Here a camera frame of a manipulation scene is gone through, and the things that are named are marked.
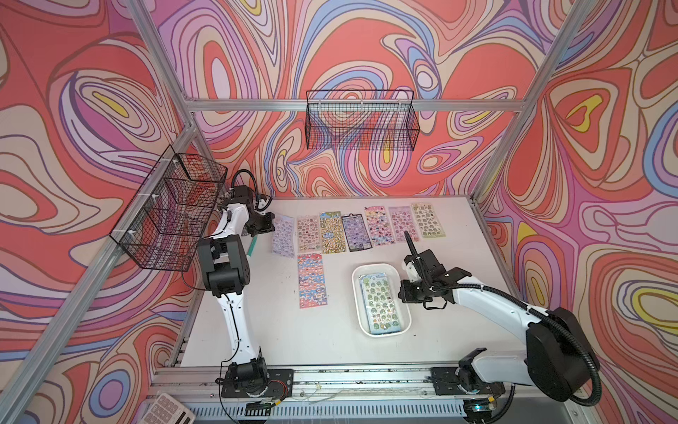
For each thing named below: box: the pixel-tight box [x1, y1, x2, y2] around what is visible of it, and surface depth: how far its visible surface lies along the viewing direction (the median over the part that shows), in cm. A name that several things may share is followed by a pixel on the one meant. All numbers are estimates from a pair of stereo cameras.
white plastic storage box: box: [351, 263, 413, 338], surface depth 88 cm
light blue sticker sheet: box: [271, 213, 297, 259], surface depth 105 cm
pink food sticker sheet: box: [296, 214, 321, 254], surface depth 110 cm
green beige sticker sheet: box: [411, 203, 446, 239], surface depth 113 cm
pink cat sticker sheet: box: [364, 205, 396, 247], surface depth 113 cm
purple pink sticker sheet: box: [388, 205, 420, 243], surface depth 113 cm
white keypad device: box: [139, 392, 196, 424], surface depth 69 cm
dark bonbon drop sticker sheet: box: [340, 212, 373, 252], surface depth 110 cm
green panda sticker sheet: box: [318, 211, 347, 255], surface depth 110 cm
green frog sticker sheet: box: [358, 272, 402, 335], surface depth 88 cm
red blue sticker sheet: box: [297, 253, 328, 309], surface depth 95 cm
